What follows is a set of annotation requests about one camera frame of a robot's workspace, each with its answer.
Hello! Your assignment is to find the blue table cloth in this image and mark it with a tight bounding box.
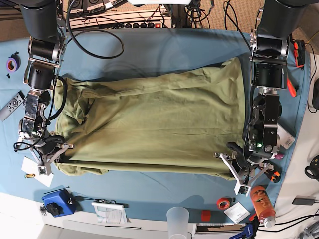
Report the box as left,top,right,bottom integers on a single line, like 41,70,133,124
0,27,311,222

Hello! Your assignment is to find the white folded booklet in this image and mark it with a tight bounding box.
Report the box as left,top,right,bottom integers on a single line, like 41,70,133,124
91,202,128,224

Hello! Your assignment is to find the pink glue tube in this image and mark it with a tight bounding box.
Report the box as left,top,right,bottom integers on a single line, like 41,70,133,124
275,153,285,160

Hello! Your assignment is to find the orange black tool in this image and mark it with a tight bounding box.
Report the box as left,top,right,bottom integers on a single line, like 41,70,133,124
291,39,306,69

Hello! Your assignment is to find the translucent plastic cup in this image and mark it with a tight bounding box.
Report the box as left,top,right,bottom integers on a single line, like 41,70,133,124
166,207,189,239

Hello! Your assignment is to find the purple tape roll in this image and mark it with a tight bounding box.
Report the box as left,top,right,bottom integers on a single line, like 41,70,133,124
6,52,20,73

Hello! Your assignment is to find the black power adapter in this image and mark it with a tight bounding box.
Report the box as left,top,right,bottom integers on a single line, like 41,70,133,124
292,197,316,206

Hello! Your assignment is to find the olive green t-shirt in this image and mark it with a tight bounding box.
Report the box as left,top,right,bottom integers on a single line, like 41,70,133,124
55,58,245,180

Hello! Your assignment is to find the white small card box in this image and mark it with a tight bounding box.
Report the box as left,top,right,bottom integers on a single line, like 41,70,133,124
224,202,250,224

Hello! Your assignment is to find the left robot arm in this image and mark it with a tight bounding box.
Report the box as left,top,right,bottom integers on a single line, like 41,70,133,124
215,0,315,196

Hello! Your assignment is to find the blue clamp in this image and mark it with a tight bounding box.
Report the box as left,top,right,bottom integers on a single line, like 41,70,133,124
230,214,260,239

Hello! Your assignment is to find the blue plastic box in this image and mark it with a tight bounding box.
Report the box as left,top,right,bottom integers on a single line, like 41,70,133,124
42,189,76,217

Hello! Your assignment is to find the black knob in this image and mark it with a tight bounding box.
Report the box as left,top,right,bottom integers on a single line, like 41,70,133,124
46,203,63,217

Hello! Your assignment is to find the small yellow battery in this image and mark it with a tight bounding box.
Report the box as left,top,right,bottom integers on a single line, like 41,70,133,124
25,174,35,178

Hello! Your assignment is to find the orange black utility knife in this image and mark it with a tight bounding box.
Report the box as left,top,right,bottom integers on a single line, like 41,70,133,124
266,168,281,183

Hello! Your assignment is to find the black cable tie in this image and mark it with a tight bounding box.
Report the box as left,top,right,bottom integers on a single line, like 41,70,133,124
43,186,70,195

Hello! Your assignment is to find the white paper card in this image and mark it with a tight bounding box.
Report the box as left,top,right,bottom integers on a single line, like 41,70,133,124
21,157,54,187

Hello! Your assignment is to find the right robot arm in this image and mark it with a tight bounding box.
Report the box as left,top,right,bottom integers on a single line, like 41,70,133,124
14,0,74,176

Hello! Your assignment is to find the black remote control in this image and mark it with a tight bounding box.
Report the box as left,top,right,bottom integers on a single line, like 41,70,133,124
0,91,25,121

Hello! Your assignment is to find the orange drink bottle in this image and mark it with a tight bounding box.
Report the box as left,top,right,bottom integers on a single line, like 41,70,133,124
250,186,276,228

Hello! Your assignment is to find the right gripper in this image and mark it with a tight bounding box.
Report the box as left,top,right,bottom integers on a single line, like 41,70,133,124
13,131,75,166

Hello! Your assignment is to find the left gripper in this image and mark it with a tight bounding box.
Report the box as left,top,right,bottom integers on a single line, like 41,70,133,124
214,142,281,196

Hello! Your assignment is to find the orange handled screwdriver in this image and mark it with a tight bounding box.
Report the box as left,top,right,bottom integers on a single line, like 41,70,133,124
287,78,299,97

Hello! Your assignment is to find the red tape roll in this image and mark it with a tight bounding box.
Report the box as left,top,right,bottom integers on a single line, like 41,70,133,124
216,197,232,211

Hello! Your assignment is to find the red plastic cap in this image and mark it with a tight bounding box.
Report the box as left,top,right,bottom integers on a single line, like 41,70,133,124
201,210,211,222

